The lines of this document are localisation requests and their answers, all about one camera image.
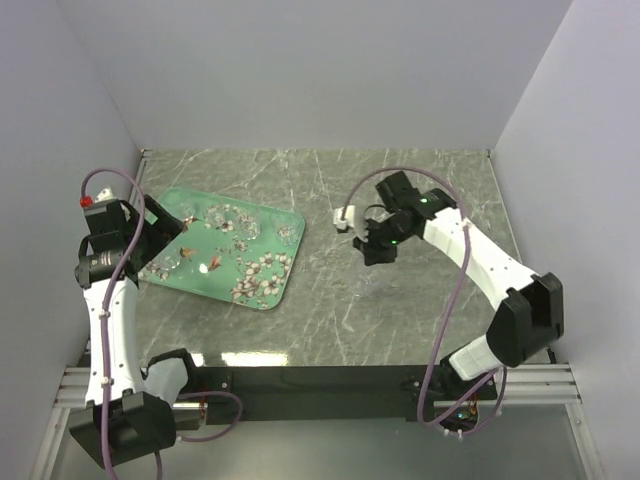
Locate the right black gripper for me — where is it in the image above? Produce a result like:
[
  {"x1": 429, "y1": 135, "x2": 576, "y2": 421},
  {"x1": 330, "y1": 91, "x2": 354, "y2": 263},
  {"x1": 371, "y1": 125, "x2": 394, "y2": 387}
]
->
[{"x1": 353, "y1": 217, "x2": 415, "y2": 267}]

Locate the clear glass four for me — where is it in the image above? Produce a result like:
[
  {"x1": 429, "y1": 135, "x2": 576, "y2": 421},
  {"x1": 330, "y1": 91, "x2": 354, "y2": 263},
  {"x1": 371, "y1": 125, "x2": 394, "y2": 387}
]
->
[{"x1": 154, "y1": 249, "x2": 183, "y2": 273}]

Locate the clear glass six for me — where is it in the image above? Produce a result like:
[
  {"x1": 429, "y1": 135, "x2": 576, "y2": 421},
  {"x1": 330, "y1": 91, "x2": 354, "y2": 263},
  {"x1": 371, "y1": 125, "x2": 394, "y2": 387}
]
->
[{"x1": 353, "y1": 275, "x2": 386, "y2": 297}]

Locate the clear glass one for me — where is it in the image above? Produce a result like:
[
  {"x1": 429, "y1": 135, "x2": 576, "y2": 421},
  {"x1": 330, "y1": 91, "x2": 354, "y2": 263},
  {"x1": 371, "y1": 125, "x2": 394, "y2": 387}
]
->
[{"x1": 204, "y1": 204, "x2": 233, "y2": 232}]

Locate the clear glass two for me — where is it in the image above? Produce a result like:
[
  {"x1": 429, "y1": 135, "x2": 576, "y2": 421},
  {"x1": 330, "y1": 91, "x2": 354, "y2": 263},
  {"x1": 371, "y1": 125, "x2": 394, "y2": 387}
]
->
[{"x1": 238, "y1": 212, "x2": 261, "y2": 241}]

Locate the clear glass five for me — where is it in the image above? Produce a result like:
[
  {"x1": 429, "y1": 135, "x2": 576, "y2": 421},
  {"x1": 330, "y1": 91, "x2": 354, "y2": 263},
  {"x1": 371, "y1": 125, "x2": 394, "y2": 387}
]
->
[{"x1": 272, "y1": 217, "x2": 301, "y2": 246}]

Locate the clear glass three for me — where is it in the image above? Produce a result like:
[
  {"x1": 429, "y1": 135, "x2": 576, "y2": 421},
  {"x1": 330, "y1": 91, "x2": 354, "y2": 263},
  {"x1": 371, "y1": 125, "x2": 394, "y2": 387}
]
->
[{"x1": 174, "y1": 201, "x2": 198, "y2": 222}]

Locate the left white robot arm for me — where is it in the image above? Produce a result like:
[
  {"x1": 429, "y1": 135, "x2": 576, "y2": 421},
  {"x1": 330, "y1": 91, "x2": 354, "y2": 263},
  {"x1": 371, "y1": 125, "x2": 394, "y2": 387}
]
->
[{"x1": 69, "y1": 189, "x2": 201, "y2": 471}]

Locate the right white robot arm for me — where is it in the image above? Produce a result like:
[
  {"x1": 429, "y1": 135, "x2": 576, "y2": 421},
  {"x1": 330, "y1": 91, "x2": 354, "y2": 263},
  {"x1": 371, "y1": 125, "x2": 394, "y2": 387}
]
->
[{"x1": 333, "y1": 189, "x2": 564, "y2": 399}]

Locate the green floral tray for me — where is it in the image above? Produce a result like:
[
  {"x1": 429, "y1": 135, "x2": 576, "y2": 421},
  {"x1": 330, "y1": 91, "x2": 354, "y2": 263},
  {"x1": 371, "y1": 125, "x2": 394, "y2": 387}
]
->
[{"x1": 140, "y1": 187, "x2": 305, "y2": 310}]

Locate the black base beam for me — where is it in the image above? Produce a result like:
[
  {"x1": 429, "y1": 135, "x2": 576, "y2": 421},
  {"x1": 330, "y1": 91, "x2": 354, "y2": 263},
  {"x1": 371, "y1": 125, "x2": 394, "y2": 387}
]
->
[{"x1": 199, "y1": 364, "x2": 499, "y2": 426}]

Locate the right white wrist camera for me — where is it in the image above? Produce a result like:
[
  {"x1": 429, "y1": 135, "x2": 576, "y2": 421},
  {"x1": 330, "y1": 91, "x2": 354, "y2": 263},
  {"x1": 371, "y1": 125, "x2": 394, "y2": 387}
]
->
[{"x1": 333, "y1": 204, "x2": 368, "y2": 242}]

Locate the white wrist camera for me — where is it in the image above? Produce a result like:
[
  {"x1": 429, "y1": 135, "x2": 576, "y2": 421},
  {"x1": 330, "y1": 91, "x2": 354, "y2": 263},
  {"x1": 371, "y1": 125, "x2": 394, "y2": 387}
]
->
[
  {"x1": 333, "y1": 204, "x2": 368, "y2": 242},
  {"x1": 79, "y1": 186, "x2": 116, "y2": 209}
]

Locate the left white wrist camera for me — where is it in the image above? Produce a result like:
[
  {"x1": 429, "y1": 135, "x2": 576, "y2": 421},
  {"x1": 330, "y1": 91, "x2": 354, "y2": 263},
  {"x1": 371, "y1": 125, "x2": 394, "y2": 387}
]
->
[{"x1": 79, "y1": 186, "x2": 116, "y2": 209}]

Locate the aluminium rail frame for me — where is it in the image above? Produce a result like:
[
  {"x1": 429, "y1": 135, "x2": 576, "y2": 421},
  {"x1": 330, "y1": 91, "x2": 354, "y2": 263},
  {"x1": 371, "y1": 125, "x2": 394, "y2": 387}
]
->
[{"x1": 32, "y1": 165, "x2": 581, "y2": 479}]

